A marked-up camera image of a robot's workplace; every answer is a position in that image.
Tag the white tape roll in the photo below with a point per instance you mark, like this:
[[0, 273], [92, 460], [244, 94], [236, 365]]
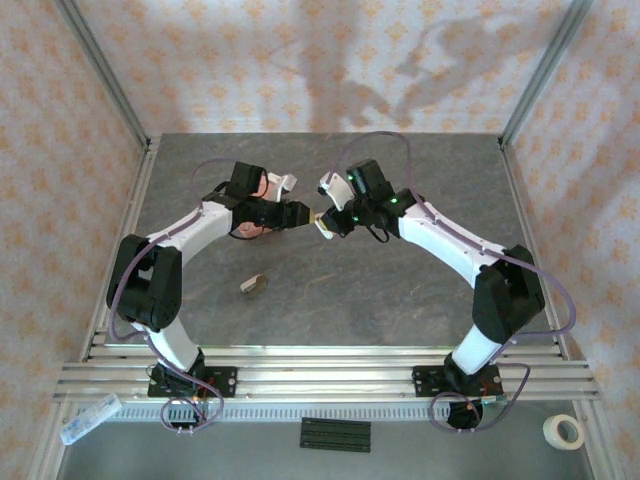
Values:
[[563, 431]]

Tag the pink plastic tray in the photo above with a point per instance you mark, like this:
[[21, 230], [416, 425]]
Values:
[[246, 231]]

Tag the aluminium side rail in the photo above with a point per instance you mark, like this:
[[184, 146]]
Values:
[[520, 200], [135, 200]]

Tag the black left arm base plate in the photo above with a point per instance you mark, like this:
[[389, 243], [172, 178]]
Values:
[[225, 380]]

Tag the pink white stapler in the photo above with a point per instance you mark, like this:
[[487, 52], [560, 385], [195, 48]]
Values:
[[252, 285]]

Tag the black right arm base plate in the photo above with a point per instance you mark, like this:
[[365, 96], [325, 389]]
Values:
[[427, 380]]

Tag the wide aluminium mounting rail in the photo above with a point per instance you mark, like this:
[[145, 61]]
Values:
[[325, 380]]

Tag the black ribbed plate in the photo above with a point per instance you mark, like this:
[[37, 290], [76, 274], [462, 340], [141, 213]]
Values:
[[335, 435]]

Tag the clear plastic packet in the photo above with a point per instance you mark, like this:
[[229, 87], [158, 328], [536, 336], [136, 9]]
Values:
[[90, 417]]

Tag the aluminium frame post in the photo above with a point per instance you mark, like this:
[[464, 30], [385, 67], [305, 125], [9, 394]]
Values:
[[544, 75], [106, 75]]

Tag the narrow aluminium crossbar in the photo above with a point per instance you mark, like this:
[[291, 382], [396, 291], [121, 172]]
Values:
[[325, 352]]

